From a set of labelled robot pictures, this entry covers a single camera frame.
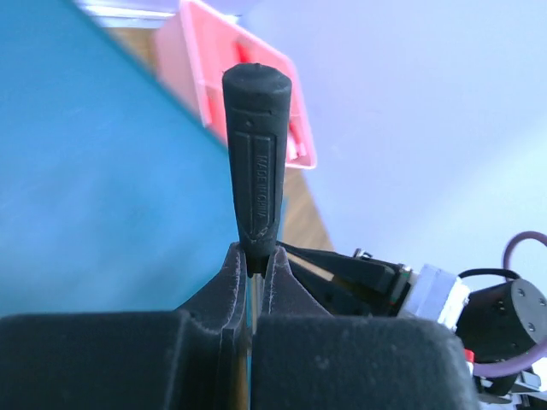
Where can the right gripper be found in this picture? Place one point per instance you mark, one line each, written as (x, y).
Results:
(360, 285)

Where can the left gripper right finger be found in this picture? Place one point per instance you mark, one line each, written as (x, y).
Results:
(305, 358)

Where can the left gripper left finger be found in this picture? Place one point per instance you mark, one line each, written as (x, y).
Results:
(192, 357)

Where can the teal drawer cabinet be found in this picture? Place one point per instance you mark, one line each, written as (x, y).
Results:
(113, 196)

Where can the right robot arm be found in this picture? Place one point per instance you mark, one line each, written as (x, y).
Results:
(498, 315)

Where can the pink compartment tray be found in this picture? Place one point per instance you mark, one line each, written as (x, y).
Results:
(198, 45)

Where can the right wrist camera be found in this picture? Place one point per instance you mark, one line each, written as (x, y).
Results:
(435, 295)

